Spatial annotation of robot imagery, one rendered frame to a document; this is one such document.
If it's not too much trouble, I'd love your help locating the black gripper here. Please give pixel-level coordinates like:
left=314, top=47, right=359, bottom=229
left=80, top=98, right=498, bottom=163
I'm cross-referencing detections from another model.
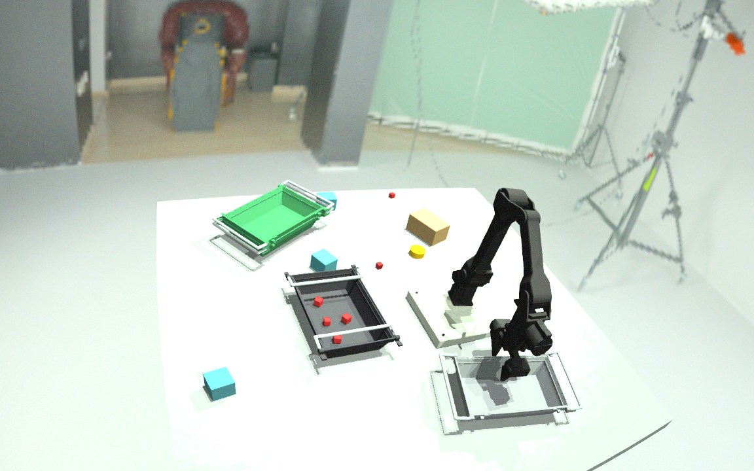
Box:
left=489, top=319, right=531, bottom=381

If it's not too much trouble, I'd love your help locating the yellow short cylinder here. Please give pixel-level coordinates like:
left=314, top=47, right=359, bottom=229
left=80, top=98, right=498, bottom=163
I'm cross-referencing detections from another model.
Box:
left=409, top=245, right=425, bottom=259

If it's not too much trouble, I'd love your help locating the tan rectangular block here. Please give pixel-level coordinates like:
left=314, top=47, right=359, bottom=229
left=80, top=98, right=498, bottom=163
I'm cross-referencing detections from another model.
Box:
left=406, top=208, right=450, bottom=246

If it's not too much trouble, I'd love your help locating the small light blue block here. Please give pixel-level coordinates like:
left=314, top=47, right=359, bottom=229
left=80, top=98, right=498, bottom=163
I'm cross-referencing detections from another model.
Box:
left=316, top=192, right=337, bottom=210
left=310, top=249, right=338, bottom=271
left=203, top=367, right=236, bottom=401

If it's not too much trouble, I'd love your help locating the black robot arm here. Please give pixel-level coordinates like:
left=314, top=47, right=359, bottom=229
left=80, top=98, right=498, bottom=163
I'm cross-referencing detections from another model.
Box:
left=448, top=188, right=553, bottom=357

